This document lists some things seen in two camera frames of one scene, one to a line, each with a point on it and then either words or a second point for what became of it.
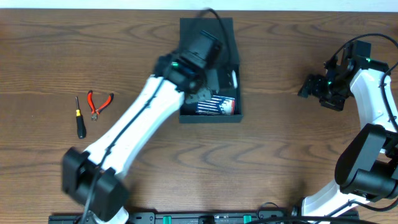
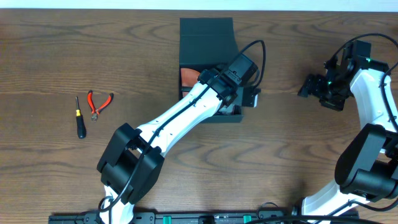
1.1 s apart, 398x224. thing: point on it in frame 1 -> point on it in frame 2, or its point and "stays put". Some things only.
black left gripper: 203,94 -> 234,109
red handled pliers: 94,111 stays put
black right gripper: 313,86 stays put
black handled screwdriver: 80,121 stays put
